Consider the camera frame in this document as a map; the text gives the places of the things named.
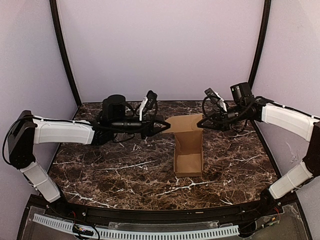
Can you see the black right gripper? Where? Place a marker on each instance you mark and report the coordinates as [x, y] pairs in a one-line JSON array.
[[220, 121]]

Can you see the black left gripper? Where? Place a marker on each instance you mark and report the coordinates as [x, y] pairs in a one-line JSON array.
[[147, 127]]

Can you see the brown cardboard box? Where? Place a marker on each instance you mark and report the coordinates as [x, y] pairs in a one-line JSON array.
[[188, 160]]

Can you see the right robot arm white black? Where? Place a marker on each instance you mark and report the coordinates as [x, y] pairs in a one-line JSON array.
[[298, 139]]

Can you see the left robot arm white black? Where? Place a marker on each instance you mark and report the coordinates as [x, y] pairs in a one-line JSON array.
[[117, 116]]

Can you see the right small circuit board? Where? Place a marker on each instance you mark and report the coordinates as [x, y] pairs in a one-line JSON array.
[[272, 221]]

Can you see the small circuit board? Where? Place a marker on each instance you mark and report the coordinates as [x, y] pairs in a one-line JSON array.
[[81, 231], [272, 221]]

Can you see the left small circuit board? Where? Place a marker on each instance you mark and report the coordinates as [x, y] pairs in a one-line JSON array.
[[81, 231]]

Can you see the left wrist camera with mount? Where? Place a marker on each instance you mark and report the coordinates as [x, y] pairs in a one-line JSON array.
[[147, 103]]

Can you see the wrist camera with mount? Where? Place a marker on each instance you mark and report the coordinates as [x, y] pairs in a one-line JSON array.
[[216, 99], [147, 103]]

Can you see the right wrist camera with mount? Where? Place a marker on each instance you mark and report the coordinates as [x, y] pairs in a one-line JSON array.
[[216, 99]]

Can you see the black front table rail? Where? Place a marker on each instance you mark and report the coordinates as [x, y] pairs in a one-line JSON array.
[[245, 213]]

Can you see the right black frame post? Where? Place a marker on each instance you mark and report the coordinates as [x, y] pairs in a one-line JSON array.
[[260, 42]]

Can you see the black frame post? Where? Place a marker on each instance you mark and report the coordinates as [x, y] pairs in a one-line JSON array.
[[63, 51], [260, 42]]

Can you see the white slotted cable duct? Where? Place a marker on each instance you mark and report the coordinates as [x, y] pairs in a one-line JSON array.
[[127, 231]]

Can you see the left black frame post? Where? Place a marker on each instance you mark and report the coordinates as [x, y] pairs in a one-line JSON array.
[[63, 51]]

